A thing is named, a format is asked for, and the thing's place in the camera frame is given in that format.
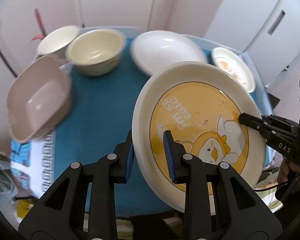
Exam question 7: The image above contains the cream bowl with cartoon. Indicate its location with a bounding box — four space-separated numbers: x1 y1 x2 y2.
65 29 127 77

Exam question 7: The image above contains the person's right hand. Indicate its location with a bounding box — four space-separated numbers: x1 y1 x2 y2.
276 157 300 203

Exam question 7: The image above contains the white cup bowl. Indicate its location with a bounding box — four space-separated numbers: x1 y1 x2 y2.
37 25 81 59

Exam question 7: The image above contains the white door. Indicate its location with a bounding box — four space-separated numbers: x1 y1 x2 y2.
78 0 154 31

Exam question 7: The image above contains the white refrigerator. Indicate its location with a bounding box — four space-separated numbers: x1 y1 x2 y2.
205 0 300 85

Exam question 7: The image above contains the black cable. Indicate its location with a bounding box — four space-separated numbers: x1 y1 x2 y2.
252 164 300 193

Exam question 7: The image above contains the pinkish brown square bowl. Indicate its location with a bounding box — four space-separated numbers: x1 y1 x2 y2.
7 54 71 144

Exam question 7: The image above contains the plain white plate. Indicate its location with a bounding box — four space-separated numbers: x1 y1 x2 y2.
130 30 208 76

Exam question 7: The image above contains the pink red tool handle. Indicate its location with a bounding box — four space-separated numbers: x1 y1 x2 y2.
31 8 46 41

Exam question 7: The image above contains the blue patterned tablecloth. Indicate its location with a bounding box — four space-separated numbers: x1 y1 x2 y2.
9 27 276 217

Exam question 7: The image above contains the small duck cartoon plate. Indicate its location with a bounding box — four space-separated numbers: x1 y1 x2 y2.
211 47 256 93

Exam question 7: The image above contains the yellow duck cartoon plate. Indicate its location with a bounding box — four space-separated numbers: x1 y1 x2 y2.
132 61 266 211

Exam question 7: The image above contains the grey crumpled cloth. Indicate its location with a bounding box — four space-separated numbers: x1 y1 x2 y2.
0 152 18 206

